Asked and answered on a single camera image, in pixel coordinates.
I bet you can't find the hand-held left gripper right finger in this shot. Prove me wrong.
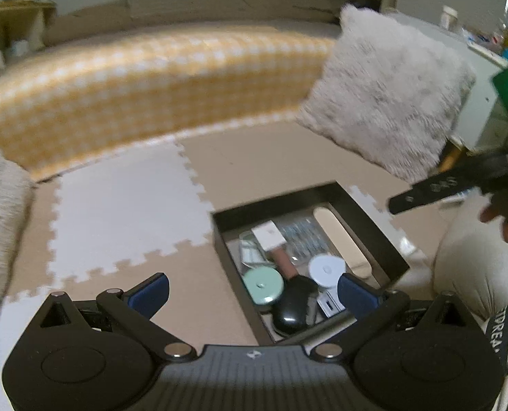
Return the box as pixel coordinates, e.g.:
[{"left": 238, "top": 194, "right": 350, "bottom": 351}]
[{"left": 311, "top": 273, "right": 473, "bottom": 359}]

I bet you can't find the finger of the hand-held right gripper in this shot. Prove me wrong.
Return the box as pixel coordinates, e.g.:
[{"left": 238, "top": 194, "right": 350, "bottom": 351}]
[{"left": 388, "top": 152, "right": 508, "bottom": 215}]

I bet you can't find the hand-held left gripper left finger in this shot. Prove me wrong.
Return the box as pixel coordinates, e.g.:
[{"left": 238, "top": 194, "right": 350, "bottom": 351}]
[{"left": 33, "top": 272, "right": 197, "bottom": 358}]

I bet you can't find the small white box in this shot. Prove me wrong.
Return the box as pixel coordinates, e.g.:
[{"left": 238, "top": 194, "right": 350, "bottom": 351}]
[{"left": 317, "top": 289, "right": 347, "bottom": 316}]

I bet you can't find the white round case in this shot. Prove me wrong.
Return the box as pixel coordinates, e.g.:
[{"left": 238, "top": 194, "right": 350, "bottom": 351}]
[{"left": 309, "top": 254, "right": 348, "bottom": 288}]

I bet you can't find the black rounded object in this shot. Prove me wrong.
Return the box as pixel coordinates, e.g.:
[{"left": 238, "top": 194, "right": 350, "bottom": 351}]
[{"left": 285, "top": 276, "right": 319, "bottom": 301}]

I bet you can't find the wooden nail file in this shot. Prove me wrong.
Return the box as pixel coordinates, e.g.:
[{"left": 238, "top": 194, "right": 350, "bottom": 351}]
[{"left": 313, "top": 206, "right": 373, "bottom": 280}]

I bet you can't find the black glossy case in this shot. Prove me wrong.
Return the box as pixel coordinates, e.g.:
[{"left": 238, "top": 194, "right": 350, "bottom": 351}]
[{"left": 272, "top": 293, "right": 314, "bottom": 337}]

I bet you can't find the clear plastic case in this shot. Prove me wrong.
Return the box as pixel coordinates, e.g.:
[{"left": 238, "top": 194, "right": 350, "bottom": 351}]
[{"left": 280, "top": 218, "right": 330, "bottom": 263}]

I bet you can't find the mint round case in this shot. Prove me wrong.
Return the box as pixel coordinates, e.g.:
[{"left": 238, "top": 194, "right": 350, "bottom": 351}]
[{"left": 242, "top": 268, "right": 286, "bottom": 308}]

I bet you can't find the brown cosmetic tube white cap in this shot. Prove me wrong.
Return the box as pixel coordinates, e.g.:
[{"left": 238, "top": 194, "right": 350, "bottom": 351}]
[{"left": 252, "top": 220, "right": 300, "bottom": 280}]

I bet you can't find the black box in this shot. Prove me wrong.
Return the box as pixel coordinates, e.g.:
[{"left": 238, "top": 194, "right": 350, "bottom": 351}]
[{"left": 211, "top": 180, "right": 411, "bottom": 346}]

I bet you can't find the wooden stool leg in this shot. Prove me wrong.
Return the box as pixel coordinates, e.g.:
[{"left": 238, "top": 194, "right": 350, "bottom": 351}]
[{"left": 439, "top": 143, "right": 465, "bottom": 173}]

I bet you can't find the white cabinet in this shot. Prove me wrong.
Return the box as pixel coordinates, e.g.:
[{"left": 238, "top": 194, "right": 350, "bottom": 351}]
[{"left": 390, "top": 11, "right": 508, "bottom": 151}]

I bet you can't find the beige white foam puzzle mat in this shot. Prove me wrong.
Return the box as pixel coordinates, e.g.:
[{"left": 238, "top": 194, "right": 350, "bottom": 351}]
[{"left": 0, "top": 120, "right": 451, "bottom": 411}]

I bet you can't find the white lidded jar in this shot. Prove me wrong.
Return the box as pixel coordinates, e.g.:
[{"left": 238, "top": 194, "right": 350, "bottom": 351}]
[{"left": 439, "top": 6, "right": 459, "bottom": 29}]

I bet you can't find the fluffy white pillow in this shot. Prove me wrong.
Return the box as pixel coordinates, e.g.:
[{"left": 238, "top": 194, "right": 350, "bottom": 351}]
[
  {"left": 0, "top": 135, "right": 37, "bottom": 340},
  {"left": 296, "top": 4, "right": 478, "bottom": 181}
]

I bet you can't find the yellow checkered blanket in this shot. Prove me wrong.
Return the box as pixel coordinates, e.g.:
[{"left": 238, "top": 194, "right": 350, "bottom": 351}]
[{"left": 0, "top": 25, "right": 341, "bottom": 182}]

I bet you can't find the wooden shelf unit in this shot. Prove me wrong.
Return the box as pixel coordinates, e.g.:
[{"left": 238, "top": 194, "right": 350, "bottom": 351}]
[{"left": 0, "top": 0, "right": 58, "bottom": 83}]

